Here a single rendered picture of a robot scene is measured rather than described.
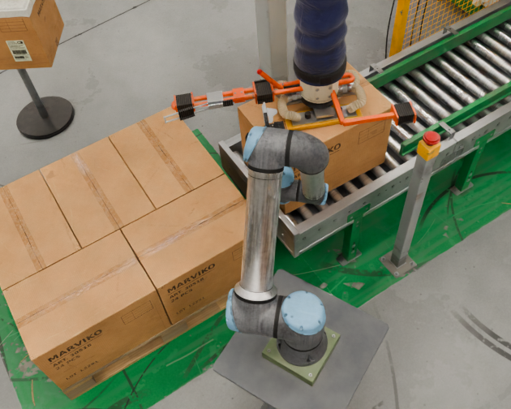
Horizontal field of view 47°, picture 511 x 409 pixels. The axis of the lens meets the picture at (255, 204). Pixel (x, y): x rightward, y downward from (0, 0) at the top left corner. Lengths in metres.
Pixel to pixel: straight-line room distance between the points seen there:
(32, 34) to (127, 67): 1.13
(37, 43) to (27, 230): 1.13
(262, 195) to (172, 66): 2.74
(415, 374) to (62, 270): 1.78
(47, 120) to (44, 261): 1.59
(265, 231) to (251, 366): 0.60
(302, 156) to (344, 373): 0.87
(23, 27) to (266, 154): 2.11
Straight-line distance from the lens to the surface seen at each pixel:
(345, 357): 2.28
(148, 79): 4.41
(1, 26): 3.63
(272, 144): 1.79
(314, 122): 2.62
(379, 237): 3.43
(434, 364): 3.14
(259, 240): 1.90
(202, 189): 2.96
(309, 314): 2.00
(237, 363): 2.27
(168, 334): 3.10
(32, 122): 4.34
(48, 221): 3.07
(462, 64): 3.65
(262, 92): 2.58
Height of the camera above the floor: 2.87
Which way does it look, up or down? 54 degrees down
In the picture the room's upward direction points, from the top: 6 degrees counter-clockwise
